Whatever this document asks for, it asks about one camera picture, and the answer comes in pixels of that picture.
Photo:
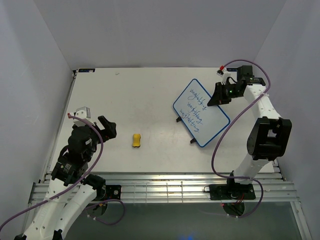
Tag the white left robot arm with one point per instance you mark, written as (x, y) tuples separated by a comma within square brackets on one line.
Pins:
[(72, 186)]

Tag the blue framed small whiteboard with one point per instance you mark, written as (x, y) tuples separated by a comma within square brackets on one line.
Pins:
[(203, 122)]

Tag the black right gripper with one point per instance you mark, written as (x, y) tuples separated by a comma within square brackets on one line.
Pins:
[(217, 97)]

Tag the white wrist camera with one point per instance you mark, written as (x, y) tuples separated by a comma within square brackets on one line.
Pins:
[(81, 117), (225, 75)]

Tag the yellow whiteboard eraser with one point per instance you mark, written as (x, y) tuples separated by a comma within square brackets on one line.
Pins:
[(136, 140)]

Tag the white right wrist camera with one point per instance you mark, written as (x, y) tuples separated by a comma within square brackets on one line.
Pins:
[(225, 75)]

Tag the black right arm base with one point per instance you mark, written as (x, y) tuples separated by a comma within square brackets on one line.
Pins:
[(228, 192)]

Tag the aluminium table frame rails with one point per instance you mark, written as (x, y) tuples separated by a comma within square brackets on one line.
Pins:
[(192, 188)]

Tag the blue label sticker left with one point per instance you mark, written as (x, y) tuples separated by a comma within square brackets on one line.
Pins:
[(86, 70)]

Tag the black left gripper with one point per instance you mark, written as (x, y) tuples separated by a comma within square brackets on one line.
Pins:
[(109, 131)]

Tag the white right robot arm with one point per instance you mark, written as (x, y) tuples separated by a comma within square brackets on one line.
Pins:
[(270, 134)]

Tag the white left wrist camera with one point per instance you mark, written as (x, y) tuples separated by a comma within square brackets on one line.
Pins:
[(81, 117)]

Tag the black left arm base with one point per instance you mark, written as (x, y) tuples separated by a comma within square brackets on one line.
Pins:
[(108, 192)]

